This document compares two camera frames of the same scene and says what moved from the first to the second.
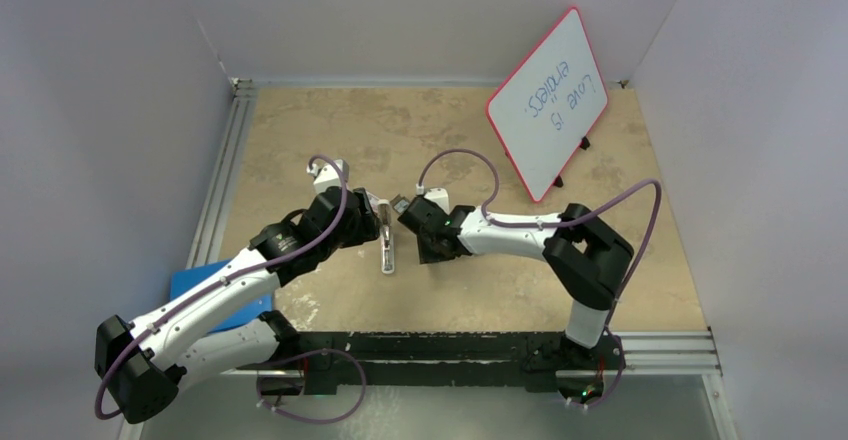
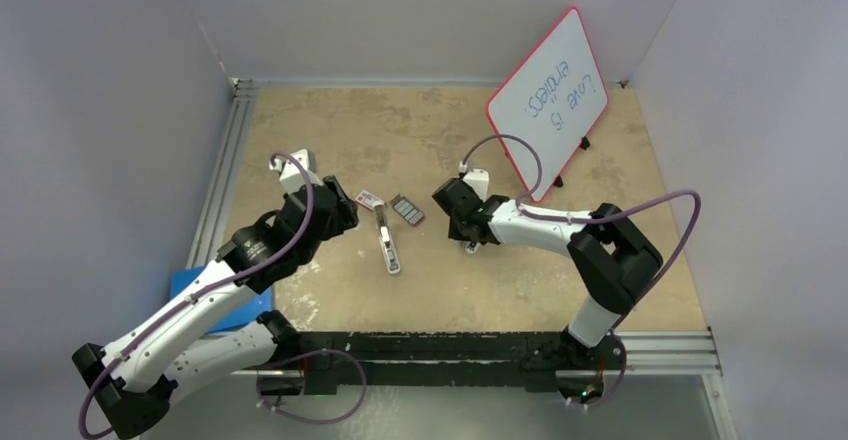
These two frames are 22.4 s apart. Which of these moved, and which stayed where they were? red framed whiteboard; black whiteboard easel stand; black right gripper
Moved: black right gripper
Stayed: black whiteboard easel stand; red framed whiteboard
